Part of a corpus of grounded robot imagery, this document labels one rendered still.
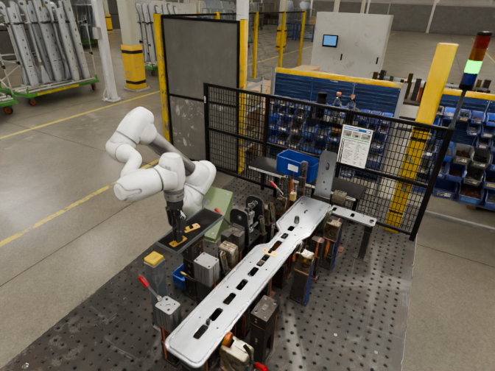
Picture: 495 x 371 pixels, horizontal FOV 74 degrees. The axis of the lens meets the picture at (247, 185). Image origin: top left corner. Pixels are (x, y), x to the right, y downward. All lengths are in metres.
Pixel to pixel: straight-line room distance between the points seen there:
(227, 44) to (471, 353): 3.60
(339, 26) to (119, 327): 7.66
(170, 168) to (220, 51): 2.83
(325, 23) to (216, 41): 4.81
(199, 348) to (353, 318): 0.92
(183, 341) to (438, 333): 2.17
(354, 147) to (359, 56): 6.06
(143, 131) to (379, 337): 1.65
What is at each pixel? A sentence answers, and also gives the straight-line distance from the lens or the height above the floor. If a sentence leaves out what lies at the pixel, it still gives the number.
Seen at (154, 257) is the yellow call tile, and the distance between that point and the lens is 1.56.
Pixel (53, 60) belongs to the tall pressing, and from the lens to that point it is 9.37.
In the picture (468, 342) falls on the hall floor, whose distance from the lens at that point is 3.19.
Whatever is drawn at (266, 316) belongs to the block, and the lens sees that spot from 1.48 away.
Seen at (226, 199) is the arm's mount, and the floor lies 0.94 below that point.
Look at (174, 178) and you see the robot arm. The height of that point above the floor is 1.53.
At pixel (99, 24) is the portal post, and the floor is 1.61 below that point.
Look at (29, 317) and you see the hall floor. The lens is 3.18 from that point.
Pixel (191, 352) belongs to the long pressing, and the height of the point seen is 1.00.
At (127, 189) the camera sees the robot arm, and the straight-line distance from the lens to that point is 1.31.
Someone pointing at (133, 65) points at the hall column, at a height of 0.65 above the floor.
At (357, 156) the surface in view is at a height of 1.23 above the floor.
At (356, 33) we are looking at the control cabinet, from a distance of 8.40.
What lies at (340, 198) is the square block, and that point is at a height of 1.04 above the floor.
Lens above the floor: 2.18
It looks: 29 degrees down
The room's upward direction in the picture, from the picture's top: 2 degrees clockwise
